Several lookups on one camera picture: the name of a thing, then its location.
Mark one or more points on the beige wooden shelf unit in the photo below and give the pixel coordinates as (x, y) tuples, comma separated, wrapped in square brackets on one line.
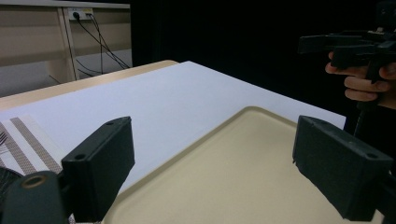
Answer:
[(34, 40)]

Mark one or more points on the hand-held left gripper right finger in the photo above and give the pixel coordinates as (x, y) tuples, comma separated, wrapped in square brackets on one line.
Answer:
[(336, 165)]

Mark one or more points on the striped woven placemat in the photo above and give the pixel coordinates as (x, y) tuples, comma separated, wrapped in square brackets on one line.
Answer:
[(28, 146)]

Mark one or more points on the beige plastic tray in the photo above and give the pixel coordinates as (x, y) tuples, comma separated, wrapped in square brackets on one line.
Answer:
[(236, 174)]

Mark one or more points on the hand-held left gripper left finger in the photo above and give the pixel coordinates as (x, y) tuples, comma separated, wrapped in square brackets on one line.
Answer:
[(99, 168)]

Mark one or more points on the white wall power outlet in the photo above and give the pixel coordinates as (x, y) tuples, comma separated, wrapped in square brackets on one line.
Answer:
[(80, 13)]

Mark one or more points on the metal fork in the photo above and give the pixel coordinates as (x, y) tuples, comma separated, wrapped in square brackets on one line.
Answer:
[(2, 142)]

